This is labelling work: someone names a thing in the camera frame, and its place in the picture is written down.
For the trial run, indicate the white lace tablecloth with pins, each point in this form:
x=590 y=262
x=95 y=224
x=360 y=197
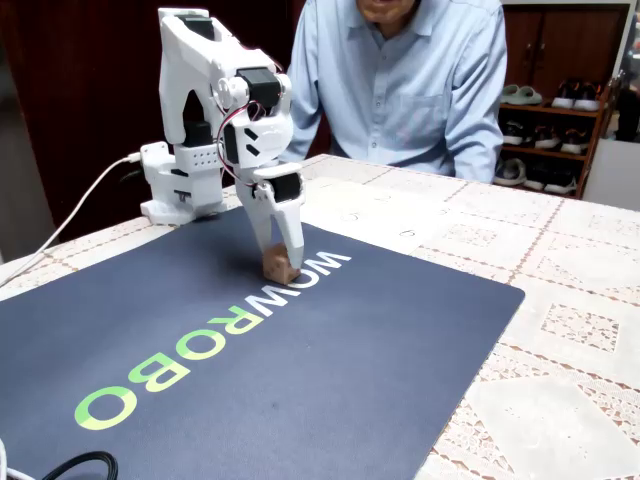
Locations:
x=550 y=425

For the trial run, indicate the person in blue shirt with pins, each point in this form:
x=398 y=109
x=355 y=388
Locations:
x=400 y=100

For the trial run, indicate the green slipper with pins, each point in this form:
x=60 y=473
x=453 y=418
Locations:
x=531 y=96
x=511 y=95

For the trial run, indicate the white numbered paper sheet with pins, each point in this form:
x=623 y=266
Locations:
x=370 y=210

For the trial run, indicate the black white sneaker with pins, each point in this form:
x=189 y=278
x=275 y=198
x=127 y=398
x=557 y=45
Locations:
x=575 y=142
x=516 y=135
x=536 y=179
x=560 y=184
x=546 y=139

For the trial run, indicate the dark blue WOWROBO mat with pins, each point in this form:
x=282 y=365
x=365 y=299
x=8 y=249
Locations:
x=300 y=375

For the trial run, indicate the wooden die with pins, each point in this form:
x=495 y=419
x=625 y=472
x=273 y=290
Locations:
x=276 y=268

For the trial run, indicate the black orange sneaker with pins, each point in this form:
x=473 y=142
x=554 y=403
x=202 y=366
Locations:
x=565 y=95
x=587 y=97

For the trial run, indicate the wooden shoe rack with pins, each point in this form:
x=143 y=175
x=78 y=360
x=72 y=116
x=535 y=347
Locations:
x=540 y=111

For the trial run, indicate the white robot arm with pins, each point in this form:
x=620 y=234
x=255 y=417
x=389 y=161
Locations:
x=185 y=50

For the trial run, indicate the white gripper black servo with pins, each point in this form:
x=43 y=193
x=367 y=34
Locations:
x=278 y=200

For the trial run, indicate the dark wooden cabinet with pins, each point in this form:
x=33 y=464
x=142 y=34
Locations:
x=575 y=45

